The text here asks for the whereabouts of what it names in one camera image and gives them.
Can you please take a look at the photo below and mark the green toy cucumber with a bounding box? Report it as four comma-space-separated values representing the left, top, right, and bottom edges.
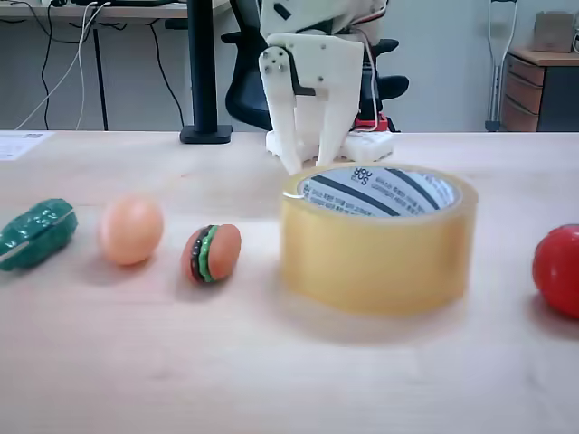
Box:
0, 198, 80, 273

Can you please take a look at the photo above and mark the red base clamp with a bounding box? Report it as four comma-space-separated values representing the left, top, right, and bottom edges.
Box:
351, 112, 391, 134

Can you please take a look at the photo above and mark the black office chair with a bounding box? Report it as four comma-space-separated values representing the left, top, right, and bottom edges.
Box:
220, 0, 411, 133

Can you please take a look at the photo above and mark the black pole stand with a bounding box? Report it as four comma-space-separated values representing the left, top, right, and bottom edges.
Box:
179, 0, 234, 145

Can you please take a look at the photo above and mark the clear packing tape roll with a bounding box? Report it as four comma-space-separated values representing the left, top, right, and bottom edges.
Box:
279, 163, 479, 317

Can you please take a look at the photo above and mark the toy hamburger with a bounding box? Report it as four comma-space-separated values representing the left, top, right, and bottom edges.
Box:
181, 223, 242, 286

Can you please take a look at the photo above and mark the grey metal crutch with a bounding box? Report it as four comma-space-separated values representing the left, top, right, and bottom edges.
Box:
484, 0, 520, 133

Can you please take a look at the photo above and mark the brown drawer cabinet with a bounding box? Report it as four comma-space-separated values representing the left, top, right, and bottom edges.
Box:
500, 44, 579, 133

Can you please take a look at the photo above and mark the beige toy egg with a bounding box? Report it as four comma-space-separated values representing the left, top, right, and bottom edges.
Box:
99, 193, 165, 267

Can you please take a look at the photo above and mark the cardboard box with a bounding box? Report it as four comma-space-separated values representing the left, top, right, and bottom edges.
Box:
529, 11, 575, 53

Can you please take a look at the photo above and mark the red toy tomato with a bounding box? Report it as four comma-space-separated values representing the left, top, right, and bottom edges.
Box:
532, 223, 579, 321

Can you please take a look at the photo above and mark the white printed paper sheet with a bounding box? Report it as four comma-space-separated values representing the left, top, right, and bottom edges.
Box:
0, 130, 58, 163

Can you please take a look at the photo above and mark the black hanging cable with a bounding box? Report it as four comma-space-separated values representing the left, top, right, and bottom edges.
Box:
147, 20, 187, 132
39, 16, 62, 132

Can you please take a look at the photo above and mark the white hanging cable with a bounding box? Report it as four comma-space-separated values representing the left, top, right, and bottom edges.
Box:
8, 0, 112, 132

